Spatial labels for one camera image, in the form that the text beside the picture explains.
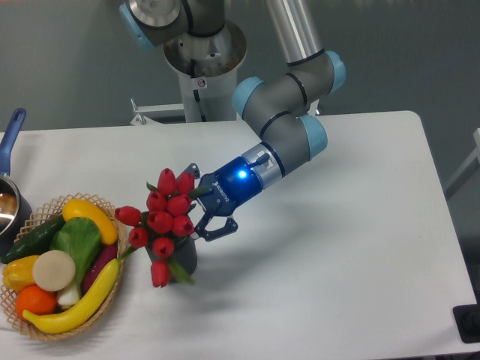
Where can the yellow banana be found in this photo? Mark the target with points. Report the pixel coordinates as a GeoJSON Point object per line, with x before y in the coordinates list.
{"type": "Point", "coordinates": [84, 309]}

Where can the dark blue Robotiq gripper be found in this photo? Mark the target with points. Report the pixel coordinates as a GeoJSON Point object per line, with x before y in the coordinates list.
{"type": "Point", "coordinates": [232, 185]}

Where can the yellow squash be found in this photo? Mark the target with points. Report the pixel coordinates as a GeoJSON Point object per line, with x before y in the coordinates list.
{"type": "Point", "coordinates": [81, 208]}

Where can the dark grey ribbed vase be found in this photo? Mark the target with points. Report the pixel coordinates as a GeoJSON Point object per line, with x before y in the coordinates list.
{"type": "Point", "coordinates": [173, 263]}

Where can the yellow bell pepper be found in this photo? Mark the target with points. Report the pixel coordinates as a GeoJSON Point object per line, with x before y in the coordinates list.
{"type": "Point", "coordinates": [18, 275]}

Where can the green bok choy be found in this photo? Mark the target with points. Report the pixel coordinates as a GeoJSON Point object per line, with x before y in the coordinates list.
{"type": "Point", "coordinates": [81, 239]}

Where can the beige round disc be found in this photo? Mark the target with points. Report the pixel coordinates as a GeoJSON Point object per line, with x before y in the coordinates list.
{"type": "Point", "coordinates": [53, 270]}

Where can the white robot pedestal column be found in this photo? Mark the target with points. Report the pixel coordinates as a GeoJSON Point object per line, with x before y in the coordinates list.
{"type": "Point", "coordinates": [207, 70]}

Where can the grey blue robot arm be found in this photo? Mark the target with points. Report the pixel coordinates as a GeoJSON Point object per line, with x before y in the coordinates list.
{"type": "Point", "coordinates": [313, 72]}

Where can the purple sweet potato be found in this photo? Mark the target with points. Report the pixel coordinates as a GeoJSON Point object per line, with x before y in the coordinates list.
{"type": "Point", "coordinates": [107, 254]}

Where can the blue handled saucepan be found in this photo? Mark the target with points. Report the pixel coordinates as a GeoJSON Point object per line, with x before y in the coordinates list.
{"type": "Point", "coordinates": [15, 210]}

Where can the orange fruit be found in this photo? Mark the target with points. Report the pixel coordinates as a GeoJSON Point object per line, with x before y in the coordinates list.
{"type": "Point", "coordinates": [36, 300]}

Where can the black device at table edge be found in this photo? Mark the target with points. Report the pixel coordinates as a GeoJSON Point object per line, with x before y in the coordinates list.
{"type": "Point", "coordinates": [467, 322]}

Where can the white furniture leg right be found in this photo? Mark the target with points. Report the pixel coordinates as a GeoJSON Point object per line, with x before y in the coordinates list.
{"type": "Point", "coordinates": [465, 170]}

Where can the green cucumber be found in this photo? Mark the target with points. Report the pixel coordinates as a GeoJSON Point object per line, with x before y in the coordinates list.
{"type": "Point", "coordinates": [34, 242]}

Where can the red tulip bouquet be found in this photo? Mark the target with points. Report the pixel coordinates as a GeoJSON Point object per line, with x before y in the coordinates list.
{"type": "Point", "coordinates": [168, 204]}

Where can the woven wicker basket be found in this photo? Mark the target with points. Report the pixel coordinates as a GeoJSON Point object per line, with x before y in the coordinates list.
{"type": "Point", "coordinates": [44, 213]}

